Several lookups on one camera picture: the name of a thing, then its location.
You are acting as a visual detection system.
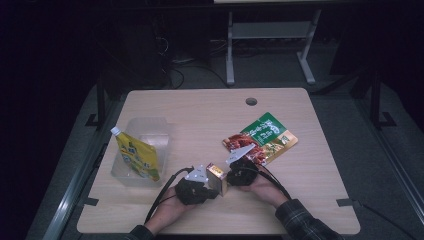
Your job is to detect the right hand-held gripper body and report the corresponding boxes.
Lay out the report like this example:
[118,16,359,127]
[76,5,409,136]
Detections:
[225,142,260,187]

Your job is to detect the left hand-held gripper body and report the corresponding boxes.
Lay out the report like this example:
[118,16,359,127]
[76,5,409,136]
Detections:
[174,163,210,206]

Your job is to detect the small pink box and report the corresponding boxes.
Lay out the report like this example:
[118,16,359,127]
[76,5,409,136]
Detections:
[205,162,231,198]

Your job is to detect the yellow spouted pouch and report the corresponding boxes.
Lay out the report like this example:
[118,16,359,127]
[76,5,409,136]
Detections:
[110,125,162,183]

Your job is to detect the clear plastic container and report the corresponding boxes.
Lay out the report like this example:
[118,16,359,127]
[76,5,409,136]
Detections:
[110,116,173,188]

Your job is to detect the person's right hand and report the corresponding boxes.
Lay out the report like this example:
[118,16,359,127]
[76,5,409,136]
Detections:
[238,164,290,210]

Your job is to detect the person's left hand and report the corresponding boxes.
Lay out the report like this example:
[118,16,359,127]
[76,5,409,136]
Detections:
[144,185,197,236]

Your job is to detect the green and red food packet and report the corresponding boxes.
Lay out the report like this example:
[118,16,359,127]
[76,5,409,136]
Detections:
[222,111,300,167]

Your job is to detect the black metal stand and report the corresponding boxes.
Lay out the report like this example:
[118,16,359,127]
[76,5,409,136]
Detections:
[369,69,398,130]
[84,70,108,132]

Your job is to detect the left hand-held gripper black cable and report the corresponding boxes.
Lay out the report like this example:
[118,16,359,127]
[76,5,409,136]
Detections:
[144,166,195,225]

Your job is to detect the hand-held gripper black cable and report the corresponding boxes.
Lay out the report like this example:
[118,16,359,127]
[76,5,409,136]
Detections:
[237,165,293,201]
[144,166,195,225]

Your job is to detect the right hand-held gripper black cable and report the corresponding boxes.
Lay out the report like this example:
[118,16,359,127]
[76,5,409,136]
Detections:
[237,165,293,201]

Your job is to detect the aluminium floor rail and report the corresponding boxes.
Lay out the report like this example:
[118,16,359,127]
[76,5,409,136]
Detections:
[41,141,109,240]
[354,98,424,216]

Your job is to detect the white metal desk frame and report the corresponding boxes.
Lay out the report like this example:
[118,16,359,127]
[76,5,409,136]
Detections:
[225,9,323,86]

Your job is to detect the thin black floor cable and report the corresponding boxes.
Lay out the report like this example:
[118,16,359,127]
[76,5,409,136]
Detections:
[361,203,413,240]

